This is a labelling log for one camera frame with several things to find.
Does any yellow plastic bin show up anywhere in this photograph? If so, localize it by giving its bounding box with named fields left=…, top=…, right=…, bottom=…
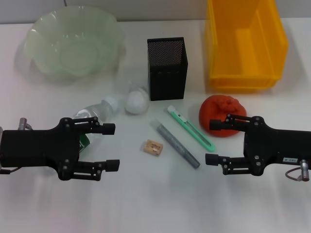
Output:
left=205, top=0, right=290, bottom=93

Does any mint green utility knife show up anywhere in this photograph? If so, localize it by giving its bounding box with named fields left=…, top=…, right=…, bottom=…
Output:
left=167, top=105, right=216, bottom=153

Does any tan wrapped eraser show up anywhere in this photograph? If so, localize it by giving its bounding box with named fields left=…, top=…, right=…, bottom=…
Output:
left=140, top=139, right=163, bottom=157

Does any gripper cable with plug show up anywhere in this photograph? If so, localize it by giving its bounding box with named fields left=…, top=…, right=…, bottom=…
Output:
left=0, top=117, right=34, bottom=175
left=286, top=159, right=311, bottom=182

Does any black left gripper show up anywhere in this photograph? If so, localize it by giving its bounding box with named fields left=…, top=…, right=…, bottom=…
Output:
left=0, top=116, right=121, bottom=181

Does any grey pen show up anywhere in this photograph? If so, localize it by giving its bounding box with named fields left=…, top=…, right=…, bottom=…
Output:
left=149, top=118, right=201, bottom=169

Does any white paper ball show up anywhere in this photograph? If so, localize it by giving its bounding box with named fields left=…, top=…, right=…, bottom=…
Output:
left=124, top=81, right=150, bottom=115

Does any pale green glass fruit plate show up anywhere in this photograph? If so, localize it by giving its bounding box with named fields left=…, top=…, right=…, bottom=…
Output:
left=16, top=6, right=125, bottom=85

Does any clear green-label water bottle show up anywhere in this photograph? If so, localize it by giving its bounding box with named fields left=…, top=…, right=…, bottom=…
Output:
left=71, top=95, right=120, bottom=152

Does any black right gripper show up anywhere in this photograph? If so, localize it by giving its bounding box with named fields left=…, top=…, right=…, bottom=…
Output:
left=205, top=113, right=311, bottom=176

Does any right gripper cable with plug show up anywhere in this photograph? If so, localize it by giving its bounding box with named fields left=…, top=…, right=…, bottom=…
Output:
left=286, top=159, right=311, bottom=182

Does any black mesh pen holder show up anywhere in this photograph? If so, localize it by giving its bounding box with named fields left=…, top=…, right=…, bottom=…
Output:
left=147, top=36, right=188, bottom=101

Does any left gripper cable with plug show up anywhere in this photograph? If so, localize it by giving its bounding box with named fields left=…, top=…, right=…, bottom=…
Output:
left=0, top=117, right=34, bottom=175

